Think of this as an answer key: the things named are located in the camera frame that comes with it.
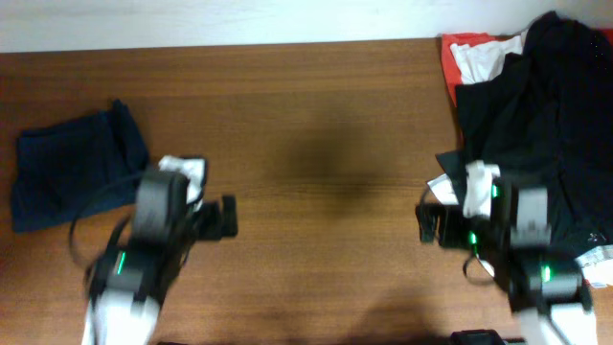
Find navy blue shorts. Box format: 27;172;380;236
11;100;149;233

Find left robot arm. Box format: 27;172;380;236
81;169;238;345

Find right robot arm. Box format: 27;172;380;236
415;177;598;345

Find black garment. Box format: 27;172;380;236
436;11;612;255

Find red orange garment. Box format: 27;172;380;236
440;27;613;145

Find white garment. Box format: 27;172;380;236
441;32;612;288

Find right black cable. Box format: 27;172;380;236
462;243;499;288

